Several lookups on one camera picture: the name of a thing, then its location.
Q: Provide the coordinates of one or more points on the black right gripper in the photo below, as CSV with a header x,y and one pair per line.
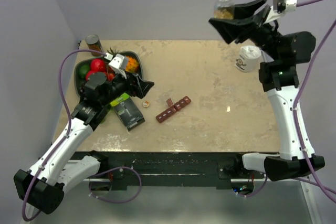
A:
x,y
243,22

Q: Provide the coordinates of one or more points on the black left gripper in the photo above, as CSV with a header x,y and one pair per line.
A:
x,y
142,86

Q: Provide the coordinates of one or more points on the orange white bottle cap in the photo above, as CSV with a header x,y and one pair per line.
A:
x,y
145,104

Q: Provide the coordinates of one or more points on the clear pill bottle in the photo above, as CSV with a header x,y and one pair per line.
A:
x,y
224,9

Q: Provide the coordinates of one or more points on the red weekly pill organizer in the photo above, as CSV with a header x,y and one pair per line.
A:
x,y
173,108

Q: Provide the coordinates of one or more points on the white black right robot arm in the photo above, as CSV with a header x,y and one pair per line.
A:
x,y
279,79

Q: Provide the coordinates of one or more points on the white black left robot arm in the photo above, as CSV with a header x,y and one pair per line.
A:
x,y
44,184

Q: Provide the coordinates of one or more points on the orange spiky fruit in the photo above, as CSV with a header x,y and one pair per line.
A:
x,y
132,65

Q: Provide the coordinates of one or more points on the black razor stand box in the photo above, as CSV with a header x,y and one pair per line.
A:
x,y
128,113

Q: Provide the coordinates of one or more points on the strawberry pile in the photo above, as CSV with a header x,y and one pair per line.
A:
x,y
110,73

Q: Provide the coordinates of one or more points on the red apple upper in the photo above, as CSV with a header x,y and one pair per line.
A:
x,y
98,65

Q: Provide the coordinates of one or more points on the red apple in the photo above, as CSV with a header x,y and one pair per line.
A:
x,y
89,73
98,65

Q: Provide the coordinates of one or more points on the red apple lower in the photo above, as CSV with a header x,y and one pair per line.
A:
x,y
89,73

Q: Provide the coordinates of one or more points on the green lime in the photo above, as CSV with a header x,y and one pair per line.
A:
x,y
83,70

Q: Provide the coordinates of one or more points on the dark grey fruit tray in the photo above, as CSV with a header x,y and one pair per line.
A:
x,y
79,82

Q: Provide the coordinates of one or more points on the tin can yellow label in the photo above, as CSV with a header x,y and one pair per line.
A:
x,y
93,43

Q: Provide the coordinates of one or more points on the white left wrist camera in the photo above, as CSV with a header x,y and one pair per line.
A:
x,y
117,63

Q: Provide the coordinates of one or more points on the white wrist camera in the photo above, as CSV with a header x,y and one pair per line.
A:
x,y
282,7
117,63

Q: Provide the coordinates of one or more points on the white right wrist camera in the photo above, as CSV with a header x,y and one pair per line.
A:
x,y
282,7

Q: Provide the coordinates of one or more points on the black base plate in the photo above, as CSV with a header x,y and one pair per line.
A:
x,y
173,169

